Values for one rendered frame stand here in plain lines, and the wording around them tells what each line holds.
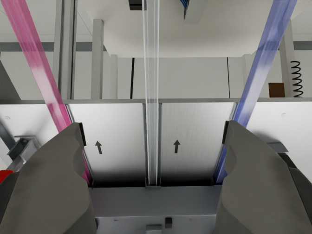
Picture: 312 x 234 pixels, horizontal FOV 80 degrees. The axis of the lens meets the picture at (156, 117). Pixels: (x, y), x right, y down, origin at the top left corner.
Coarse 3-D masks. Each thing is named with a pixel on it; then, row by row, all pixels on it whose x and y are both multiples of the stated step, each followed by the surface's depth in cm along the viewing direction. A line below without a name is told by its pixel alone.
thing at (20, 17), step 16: (0, 0) 15; (16, 0) 15; (16, 16) 15; (16, 32) 16; (32, 32) 16; (32, 48) 17; (32, 64) 18; (48, 64) 19; (48, 80) 19; (48, 96) 20; (64, 112) 22; (64, 128) 23
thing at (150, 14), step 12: (144, 0) 15; (156, 0) 15; (144, 12) 15; (156, 12) 15; (144, 24) 16; (156, 24) 16; (144, 36) 16; (156, 36) 16; (144, 48) 17; (156, 48) 17; (144, 60) 18; (156, 60) 18; (144, 72) 19; (156, 72) 18; (156, 84) 19; (156, 96) 20; (156, 108) 21; (156, 120) 22; (156, 132) 23; (156, 144) 25; (156, 156) 26; (156, 168) 28; (156, 180) 30
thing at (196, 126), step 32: (32, 128) 24; (96, 128) 24; (128, 128) 24; (160, 128) 24; (192, 128) 25; (256, 128) 25; (288, 128) 25; (96, 160) 28; (128, 160) 28; (160, 160) 28; (192, 160) 29
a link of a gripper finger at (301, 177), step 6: (288, 168) 8; (294, 168) 8; (294, 174) 7; (300, 174) 7; (294, 180) 7; (300, 180) 7; (306, 180) 7; (300, 186) 7; (306, 186) 7; (300, 192) 7; (306, 192) 7; (306, 198) 6; (306, 204) 6; (306, 210) 6
